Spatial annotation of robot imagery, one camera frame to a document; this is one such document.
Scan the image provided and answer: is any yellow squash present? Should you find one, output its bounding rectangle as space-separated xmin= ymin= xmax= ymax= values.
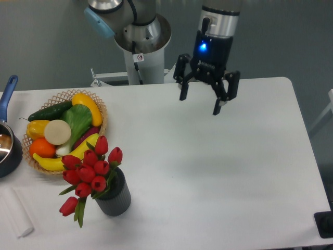
xmin=72 ymin=93 xmax=103 ymax=127

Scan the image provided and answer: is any yellow bell pepper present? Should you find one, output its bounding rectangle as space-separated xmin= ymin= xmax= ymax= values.
xmin=26 ymin=120 xmax=50 ymax=140

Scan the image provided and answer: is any white furniture frame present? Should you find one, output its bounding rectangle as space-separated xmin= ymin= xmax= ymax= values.
xmin=308 ymin=89 xmax=332 ymax=138

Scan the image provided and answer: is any white rolled cloth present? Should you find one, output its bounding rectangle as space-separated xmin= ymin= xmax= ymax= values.
xmin=1 ymin=187 xmax=34 ymax=238

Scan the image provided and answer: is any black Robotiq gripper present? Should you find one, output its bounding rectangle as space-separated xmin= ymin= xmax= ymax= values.
xmin=173 ymin=31 xmax=240 ymax=115

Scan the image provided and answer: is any dark grey ribbed vase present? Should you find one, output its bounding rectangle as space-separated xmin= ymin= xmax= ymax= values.
xmin=95 ymin=168 xmax=131 ymax=217

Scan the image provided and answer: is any green leafy vegetable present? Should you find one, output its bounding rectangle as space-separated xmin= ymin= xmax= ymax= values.
xmin=60 ymin=104 xmax=92 ymax=149

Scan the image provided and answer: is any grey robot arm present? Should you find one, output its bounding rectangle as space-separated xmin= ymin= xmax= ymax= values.
xmin=84 ymin=1 xmax=242 ymax=115

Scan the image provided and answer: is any orange fruit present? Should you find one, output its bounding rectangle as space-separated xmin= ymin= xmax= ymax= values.
xmin=29 ymin=138 xmax=56 ymax=158

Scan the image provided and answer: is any red tulip bouquet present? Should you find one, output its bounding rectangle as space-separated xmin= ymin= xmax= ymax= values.
xmin=59 ymin=135 xmax=123 ymax=227

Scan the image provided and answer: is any green cucumber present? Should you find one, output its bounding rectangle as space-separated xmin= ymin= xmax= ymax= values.
xmin=20 ymin=101 xmax=72 ymax=122

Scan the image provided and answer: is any black device at table edge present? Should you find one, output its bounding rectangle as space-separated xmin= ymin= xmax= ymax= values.
xmin=314 ymin=211 xmax=332 ymax=239

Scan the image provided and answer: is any dark pot with blue handle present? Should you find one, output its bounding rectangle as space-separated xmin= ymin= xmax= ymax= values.
xmin=1 ymin=75 xmax=22 ymax=178

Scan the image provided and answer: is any woven wicker basket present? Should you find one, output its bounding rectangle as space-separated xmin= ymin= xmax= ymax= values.
xmin=22 ymin=89 xmax=108 ymax=174

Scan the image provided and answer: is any white round onion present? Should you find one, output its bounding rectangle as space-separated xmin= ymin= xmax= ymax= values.
xmin=44 ymin=120 xmax=71 ymax=145

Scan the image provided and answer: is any yellow banana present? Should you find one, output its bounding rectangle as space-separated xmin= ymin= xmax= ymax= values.
xmin=32 ymin=133 xmax=99 ymax=172

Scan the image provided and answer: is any purple eggplant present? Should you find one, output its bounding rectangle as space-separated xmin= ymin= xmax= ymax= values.
xmin=72 ymin=127 xmax=100 ymax=150

